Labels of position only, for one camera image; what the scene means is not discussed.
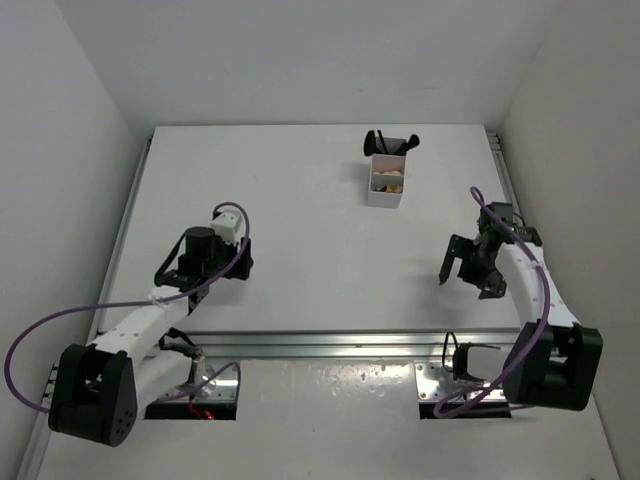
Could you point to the aluminium table frame rail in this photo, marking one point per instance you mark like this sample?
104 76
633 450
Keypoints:
321 344

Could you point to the black fan makeup brush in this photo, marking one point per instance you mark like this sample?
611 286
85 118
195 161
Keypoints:
371 145

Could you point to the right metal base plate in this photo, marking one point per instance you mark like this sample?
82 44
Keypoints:
433 383

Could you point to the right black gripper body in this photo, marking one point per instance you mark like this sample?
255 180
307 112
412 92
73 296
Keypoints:
489 277

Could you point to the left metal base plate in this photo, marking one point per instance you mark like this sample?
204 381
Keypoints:
217 383

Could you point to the white compartment organizer box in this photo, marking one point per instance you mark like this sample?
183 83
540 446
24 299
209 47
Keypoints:
385 163

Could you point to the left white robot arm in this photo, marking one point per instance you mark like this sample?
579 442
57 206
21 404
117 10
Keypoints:
103 387

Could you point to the metal base plate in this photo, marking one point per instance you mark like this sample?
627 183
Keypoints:
433 383
217 383

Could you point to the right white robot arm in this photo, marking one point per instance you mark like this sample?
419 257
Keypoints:
554 360

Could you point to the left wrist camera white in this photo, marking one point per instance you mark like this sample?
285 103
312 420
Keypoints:
227 225

